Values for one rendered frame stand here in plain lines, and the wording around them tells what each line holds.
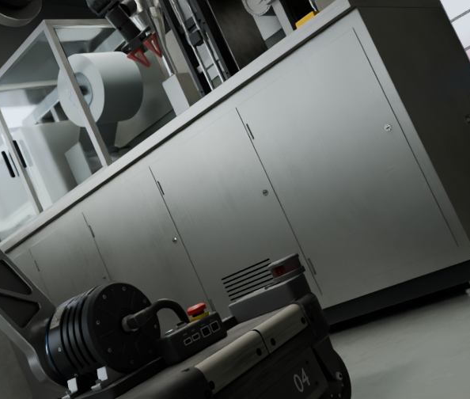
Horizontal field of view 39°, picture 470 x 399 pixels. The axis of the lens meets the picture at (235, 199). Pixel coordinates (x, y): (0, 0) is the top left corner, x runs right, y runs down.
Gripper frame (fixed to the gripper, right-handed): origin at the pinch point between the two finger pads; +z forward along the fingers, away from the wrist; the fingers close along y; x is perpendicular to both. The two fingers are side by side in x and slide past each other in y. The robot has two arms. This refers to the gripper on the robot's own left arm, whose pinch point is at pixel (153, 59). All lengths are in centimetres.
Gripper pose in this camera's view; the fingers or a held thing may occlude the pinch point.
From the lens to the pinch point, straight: 216.9
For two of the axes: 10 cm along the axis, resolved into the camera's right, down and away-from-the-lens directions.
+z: 6.2, 7.1, 3.3
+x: -2.6, 5.9, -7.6
